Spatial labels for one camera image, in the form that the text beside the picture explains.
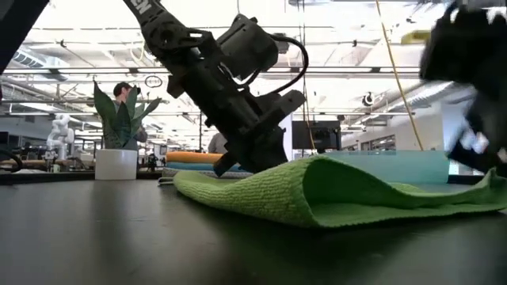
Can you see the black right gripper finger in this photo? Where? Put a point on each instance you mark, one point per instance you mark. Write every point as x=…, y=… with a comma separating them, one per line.
x=489, y=130

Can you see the teal plastic bin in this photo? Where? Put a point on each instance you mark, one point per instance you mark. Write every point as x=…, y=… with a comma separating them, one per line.
x=396, y=166

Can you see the bright blue microfiber towel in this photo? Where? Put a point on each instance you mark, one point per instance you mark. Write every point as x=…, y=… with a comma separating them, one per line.
x=190, y=166

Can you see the black table frame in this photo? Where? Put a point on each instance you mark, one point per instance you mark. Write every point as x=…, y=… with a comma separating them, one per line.
x=47, y=178

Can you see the black monitor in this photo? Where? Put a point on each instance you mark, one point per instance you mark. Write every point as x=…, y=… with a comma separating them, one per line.
x=317, y=134

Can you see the white plant pot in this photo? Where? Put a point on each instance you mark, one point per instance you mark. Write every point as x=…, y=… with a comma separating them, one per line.
x=116, y=164

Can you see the orange microfiber towel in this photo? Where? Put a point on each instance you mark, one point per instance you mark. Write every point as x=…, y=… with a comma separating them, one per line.
x=192, y=157

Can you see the white waffle microfiber towel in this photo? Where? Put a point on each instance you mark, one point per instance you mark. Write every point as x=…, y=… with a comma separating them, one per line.
x=186, y=173

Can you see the person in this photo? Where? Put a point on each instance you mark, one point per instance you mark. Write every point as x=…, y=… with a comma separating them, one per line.
x=217, y=144
x=122, y=90

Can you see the green artificial plant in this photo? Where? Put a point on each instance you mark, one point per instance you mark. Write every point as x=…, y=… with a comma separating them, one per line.
x=119, y=122

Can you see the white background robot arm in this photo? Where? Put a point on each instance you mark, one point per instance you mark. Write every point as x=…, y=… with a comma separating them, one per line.
x=60, y=136

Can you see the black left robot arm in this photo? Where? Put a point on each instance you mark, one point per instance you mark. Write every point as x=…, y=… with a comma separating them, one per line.
x=158, y=27

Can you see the green microfiber towel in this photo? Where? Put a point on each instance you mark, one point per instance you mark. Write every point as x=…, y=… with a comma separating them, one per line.
x=285, y=194

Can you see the ceiling air duct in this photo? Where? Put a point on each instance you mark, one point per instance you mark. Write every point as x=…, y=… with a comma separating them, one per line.
x=35, y=59

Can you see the black camera stand frame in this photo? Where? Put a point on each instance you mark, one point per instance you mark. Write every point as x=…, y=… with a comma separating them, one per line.
x=200, y=130

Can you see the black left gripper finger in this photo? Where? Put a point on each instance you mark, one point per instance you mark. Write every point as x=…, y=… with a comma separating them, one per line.
x=224, y=165
x=263, y=152

